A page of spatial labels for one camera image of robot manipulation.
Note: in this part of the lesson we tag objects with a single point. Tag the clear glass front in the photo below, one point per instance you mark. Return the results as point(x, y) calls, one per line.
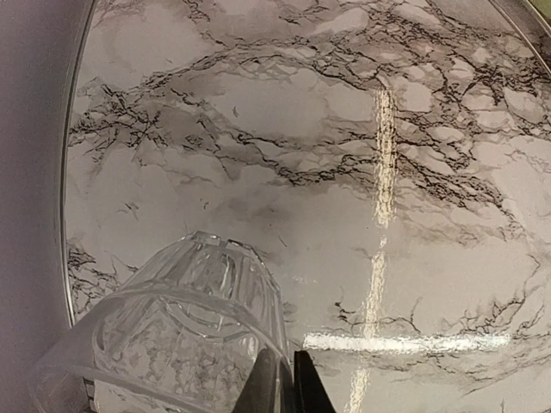
point(181, 335)

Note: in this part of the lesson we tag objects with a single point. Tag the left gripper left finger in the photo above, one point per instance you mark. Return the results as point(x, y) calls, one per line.
point(269, 387)

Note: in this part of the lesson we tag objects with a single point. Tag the wire dish rack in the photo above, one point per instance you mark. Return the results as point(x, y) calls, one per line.
point(532, 21)

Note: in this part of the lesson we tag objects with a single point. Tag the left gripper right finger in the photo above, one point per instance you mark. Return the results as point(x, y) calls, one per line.
point(310, 395)

